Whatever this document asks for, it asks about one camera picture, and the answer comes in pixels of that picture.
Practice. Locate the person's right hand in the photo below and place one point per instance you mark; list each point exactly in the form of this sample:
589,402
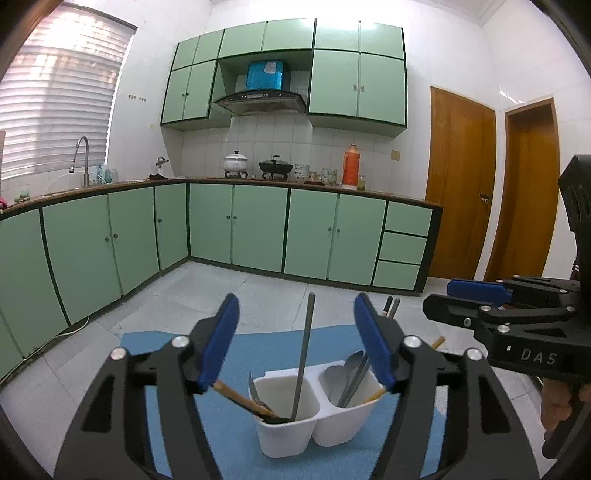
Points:
554,406

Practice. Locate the patterned ceramic jar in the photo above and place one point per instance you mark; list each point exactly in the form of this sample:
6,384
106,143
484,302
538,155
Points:
329,176

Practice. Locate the grey metal chopstick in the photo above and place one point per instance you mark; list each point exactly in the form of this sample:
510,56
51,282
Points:
304,350
395,310

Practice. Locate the black range hood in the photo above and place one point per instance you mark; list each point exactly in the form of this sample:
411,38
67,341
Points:
258,101

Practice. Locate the orange thermos flask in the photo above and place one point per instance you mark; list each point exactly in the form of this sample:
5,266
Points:
351,168

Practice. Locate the wall sockets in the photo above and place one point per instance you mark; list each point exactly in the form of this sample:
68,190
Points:
137,97

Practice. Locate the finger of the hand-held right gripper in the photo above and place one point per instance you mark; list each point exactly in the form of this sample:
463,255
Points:
475,290
452,311

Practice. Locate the window blinds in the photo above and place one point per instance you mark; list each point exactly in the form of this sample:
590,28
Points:
60,92

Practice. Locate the green kitchen base cabinets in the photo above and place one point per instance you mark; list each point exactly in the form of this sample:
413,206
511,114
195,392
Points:
258,226

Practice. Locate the white twin-compartment utensil holder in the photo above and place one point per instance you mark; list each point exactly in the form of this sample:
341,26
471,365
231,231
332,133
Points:
286,434

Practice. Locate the black wok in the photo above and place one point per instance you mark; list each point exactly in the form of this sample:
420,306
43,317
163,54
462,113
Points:
276,167

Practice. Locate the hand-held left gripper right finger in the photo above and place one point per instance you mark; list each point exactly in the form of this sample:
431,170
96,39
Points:
376,341

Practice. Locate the small glass jar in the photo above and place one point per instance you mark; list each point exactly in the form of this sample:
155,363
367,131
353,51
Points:
362,182

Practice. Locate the wooden door in recess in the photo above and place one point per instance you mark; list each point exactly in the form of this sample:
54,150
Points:
521,198

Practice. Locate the blue tablecloth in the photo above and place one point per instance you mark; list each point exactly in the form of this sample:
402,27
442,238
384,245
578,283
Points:
268,350

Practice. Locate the plain silver spoon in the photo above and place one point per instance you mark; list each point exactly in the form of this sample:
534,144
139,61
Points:
333,383

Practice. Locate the wooden chopstick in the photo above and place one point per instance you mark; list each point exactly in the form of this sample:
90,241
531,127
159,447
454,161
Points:
438,342
231,393

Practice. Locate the green kitchen wall cabinets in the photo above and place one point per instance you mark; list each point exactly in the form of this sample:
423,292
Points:
355,83

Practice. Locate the blue box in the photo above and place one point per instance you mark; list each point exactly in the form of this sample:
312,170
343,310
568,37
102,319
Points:
263,76

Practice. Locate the white cooking pot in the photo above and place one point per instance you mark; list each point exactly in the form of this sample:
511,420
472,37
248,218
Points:
236,164

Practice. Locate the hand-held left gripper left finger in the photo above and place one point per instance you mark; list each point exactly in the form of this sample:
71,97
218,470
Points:
219,341

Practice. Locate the metal kitchen faucet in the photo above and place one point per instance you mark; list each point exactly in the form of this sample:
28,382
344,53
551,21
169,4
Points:
83,141

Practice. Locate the bottles beside sink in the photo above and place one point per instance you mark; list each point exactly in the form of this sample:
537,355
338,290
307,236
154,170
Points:
107,175

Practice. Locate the closed wooden door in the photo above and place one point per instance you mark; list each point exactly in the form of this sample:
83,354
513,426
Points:
457,184

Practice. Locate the metal kettle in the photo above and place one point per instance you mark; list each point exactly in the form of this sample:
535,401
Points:
159,166

